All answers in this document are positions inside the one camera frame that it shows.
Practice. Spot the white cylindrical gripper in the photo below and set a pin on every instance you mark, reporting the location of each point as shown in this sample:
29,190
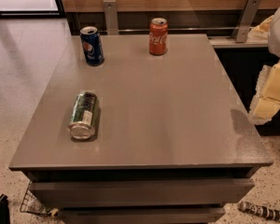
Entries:
266,104

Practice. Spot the green soda can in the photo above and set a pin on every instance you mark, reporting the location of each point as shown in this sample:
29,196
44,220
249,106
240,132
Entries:
82,124

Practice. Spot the orange Coca-Cola can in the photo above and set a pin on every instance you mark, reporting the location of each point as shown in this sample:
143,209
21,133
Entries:
158,31

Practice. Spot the blue Pepsi can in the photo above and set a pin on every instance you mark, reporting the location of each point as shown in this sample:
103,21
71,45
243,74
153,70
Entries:
92,46

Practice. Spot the grey drawer cabinet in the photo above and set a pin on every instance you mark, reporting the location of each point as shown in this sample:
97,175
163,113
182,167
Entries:
173,143

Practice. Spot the black white patterned stick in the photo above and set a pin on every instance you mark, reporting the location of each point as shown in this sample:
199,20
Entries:
259,211

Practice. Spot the black bag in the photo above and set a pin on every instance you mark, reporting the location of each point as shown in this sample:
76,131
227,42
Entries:
4,210

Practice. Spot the right metal wall bracket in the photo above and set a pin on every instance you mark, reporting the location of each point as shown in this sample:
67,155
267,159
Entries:
249,12

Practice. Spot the metal wall bracket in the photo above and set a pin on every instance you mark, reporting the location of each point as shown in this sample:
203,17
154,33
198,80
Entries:
111,17
249,12

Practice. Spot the metal rail shelf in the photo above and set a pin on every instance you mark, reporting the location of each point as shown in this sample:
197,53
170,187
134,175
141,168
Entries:
228,42

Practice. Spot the left metal wall bracket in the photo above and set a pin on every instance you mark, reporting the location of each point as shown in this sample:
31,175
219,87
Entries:
111,17

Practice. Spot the wire basket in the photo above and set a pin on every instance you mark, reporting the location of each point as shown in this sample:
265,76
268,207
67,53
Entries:
31,205

